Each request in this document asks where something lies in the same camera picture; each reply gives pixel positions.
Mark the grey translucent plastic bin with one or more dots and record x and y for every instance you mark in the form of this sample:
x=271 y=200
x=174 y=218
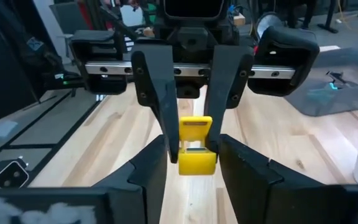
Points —
x=346 y=99

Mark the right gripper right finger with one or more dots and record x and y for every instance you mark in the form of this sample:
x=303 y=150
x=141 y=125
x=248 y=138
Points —
x=247 y=186

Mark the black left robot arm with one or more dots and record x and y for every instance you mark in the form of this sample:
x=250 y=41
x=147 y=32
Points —
x=11 y=62

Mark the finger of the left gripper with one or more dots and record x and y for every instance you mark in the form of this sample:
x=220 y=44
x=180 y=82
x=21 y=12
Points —
x=157 y=81
x=225 y=77

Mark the yellow mini stapler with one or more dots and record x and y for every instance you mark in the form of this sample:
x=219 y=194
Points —
x=197 y=161

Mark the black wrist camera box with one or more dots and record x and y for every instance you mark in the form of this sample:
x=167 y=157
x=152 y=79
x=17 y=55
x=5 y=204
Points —
x=194 y=7

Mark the black metal frame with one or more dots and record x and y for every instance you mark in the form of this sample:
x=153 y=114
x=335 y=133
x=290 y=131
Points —
x=54 y=124

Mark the grey office chair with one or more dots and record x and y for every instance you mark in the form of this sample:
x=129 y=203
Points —
x=70 y=18

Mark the white round fan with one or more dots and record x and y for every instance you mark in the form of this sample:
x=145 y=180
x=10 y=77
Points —
x=269 y=25

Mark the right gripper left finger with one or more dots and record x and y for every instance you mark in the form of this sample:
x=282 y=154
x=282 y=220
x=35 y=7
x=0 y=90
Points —
x=148 y=186

